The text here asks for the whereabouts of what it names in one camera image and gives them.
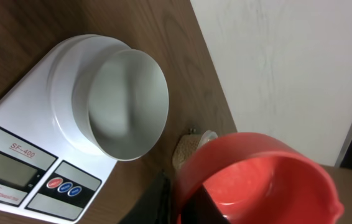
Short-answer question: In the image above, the clear plastic soybean container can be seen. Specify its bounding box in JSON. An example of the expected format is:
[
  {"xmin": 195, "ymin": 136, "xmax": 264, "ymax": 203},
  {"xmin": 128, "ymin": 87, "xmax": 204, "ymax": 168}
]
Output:
[{"xmin": 172, "ymin": 128, "xmax": 218, "ymax": 170}]

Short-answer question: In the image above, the red plastic measuring scoop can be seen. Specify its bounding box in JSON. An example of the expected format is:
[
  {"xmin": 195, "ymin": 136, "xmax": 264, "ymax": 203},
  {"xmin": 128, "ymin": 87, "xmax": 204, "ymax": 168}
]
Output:
[{"xmin": 171, "ymin": 133, "xmax": 345, "ymax": 223}]

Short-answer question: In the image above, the white digital kitchen scale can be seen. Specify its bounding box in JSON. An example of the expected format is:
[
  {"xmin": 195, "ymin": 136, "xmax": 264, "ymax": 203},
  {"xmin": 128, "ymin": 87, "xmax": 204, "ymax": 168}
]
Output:
[{"xmin": 0, "ymin": 35, "xmax": 127, "ymax": 223}]

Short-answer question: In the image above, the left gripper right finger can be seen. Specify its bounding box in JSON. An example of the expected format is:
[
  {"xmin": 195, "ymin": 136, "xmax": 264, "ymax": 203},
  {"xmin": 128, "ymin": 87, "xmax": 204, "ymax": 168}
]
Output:
[{"xmin": 181, "ymin": 185, "xmax": 229, "ymax": 224}]

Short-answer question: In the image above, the white round bowl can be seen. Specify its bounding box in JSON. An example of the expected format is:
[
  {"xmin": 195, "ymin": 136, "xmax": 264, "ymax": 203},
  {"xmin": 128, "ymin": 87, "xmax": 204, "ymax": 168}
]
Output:
[{"xmin": 72, "ymin": 49, "xmax": 169, "ymax": 161}]

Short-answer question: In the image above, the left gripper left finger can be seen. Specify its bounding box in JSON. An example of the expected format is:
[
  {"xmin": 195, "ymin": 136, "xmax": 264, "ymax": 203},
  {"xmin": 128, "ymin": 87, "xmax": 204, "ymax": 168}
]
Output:
[{"xmin": 119, "ymin": 171, "xmax": 171, "ymax": 224}]

